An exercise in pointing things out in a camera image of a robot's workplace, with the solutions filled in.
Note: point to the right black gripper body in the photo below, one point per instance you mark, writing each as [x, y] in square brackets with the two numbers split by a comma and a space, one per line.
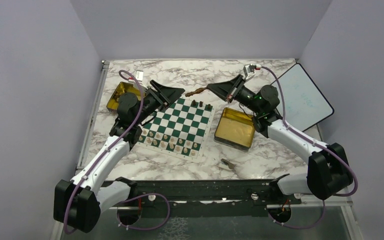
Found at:
[245, 96]

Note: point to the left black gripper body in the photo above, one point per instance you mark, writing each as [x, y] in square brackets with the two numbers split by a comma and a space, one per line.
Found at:
[153, 101]

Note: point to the dark brown king piece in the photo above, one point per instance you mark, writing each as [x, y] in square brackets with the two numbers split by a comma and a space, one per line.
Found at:
[195, 92]

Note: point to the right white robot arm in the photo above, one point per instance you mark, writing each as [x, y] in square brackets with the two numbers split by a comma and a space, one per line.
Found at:
[328, 170]

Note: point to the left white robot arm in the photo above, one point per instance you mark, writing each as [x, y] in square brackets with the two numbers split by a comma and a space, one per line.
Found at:
[79, 202]

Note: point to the gold tin with dark pieces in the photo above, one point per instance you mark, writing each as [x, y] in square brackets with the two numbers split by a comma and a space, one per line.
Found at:
[122, 88]

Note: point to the light wooden chess pieces row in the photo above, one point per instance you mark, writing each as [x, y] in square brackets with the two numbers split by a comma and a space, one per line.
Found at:
[174, 143]

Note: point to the empty gold tin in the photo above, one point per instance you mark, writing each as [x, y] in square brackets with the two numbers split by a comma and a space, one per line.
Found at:
[235, 129]

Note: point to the green and white chessboard mat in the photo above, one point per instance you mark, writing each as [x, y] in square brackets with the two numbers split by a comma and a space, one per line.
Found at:
[181, 116]

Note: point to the white tablet whiteboard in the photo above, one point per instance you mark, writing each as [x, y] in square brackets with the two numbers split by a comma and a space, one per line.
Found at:
[305, 105]

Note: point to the small wooden piece on table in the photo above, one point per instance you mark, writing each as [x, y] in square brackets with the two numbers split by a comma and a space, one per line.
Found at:
[226, 164]

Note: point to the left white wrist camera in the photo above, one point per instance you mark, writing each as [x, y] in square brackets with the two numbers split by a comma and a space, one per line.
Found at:
[139, 76]

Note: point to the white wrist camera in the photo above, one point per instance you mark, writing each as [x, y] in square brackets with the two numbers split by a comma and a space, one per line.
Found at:
[139, 76]
[249, 71]

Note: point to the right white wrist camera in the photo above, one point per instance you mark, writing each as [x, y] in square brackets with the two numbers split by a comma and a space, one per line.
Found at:
[249, 71]

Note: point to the aluminium frame rail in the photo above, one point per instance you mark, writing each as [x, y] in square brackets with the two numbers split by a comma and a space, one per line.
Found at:
[83, 154]

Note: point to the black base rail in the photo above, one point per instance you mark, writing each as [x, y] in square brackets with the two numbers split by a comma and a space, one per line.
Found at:
[203, 198]

